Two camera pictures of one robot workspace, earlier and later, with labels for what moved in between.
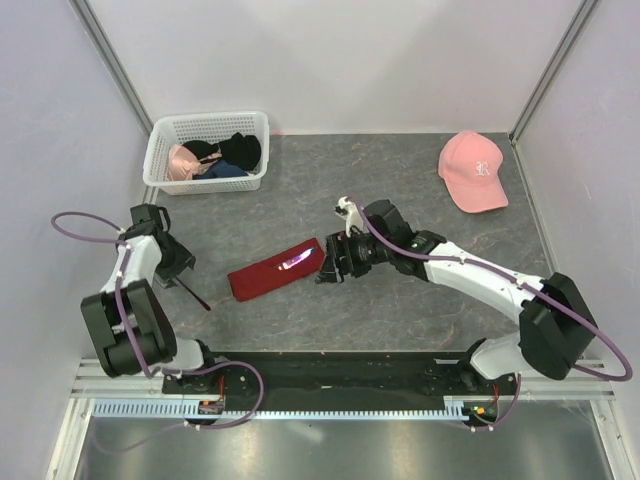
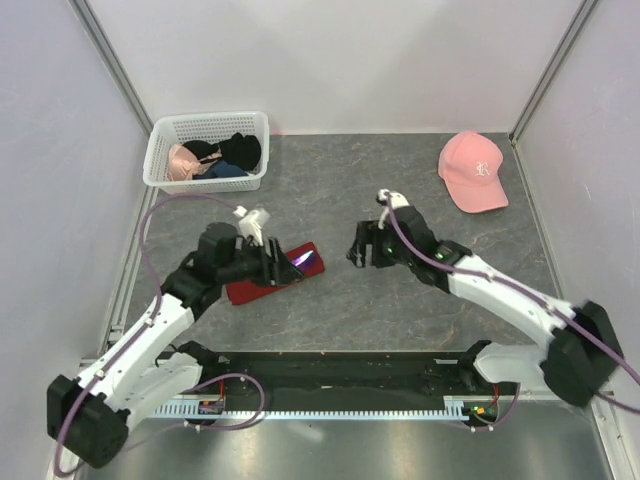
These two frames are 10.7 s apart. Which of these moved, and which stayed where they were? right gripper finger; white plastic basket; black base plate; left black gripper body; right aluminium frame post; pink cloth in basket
Moved: left black gripper body; right gripper finger
Stayed: pink cloth in basket; white plastic basket; right aluminium frame post; black base plate
